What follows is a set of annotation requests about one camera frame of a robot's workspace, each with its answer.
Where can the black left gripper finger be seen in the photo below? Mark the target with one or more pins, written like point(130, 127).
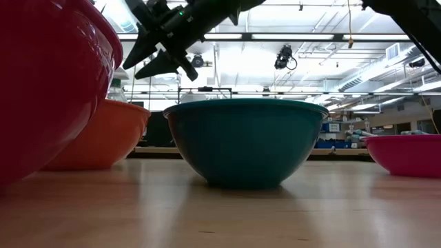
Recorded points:
point(158, 67)
point(141, 51)

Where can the orange plastic bowl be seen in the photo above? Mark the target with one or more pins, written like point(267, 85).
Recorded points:
point(107, 137)

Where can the large red plastic bowl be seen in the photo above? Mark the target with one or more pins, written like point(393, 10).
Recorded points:
point(51, 86)

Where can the teal plastic bowl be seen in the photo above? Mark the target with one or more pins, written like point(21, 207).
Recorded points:
point(244, 144)

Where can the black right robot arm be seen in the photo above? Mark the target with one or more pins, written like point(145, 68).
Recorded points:
point(417, 20)

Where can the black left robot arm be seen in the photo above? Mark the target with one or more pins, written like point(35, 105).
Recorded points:
point(251, 3)

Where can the metal shelf rack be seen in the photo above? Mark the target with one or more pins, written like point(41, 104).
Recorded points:
point(358, 129)

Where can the clear bottle with green cap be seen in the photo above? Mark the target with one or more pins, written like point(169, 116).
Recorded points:
point(116, 90)

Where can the wooden table in background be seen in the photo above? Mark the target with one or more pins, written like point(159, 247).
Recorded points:
point(155, 150)

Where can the blue storage bin with label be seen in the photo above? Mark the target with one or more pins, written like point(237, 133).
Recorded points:
point(331, 127)

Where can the row of blue bins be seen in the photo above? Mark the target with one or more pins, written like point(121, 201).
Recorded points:
point(332, 144)

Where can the pink plastic bowl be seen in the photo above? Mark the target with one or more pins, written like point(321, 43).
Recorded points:
point(406, 155)

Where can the black overhead camera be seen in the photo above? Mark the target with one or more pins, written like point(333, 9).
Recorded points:
point(284, 56)

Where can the black horizontal frame beam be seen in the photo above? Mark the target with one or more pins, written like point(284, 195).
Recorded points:
point(293, 36)

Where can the thin black horizontal rail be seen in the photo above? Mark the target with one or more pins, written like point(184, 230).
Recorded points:
point(344, 93)

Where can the silver ceiling air duct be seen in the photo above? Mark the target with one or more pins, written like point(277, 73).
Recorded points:
point(379, 69)

